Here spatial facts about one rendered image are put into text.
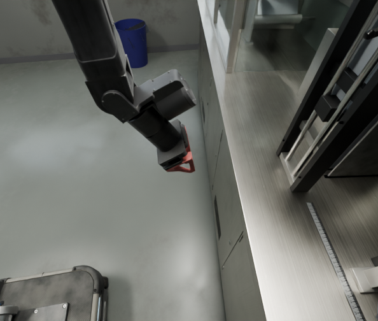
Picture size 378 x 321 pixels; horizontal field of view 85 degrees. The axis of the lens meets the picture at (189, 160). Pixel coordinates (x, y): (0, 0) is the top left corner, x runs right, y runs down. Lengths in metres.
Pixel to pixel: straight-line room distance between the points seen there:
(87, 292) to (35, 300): 0.25
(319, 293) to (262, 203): 0.24
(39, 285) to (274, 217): 1.20
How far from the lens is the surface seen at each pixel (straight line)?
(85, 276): 1.34
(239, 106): 0.94
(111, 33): 0.32
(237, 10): 1.05
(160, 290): 1.47
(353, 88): 0.53
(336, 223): 0.72
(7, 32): 3.91
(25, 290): 1.47
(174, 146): 0.43
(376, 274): 0.66
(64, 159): 2.17
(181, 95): 0.36
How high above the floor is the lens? 1.45
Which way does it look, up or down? 52 degrees down
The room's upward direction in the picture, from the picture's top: straight up
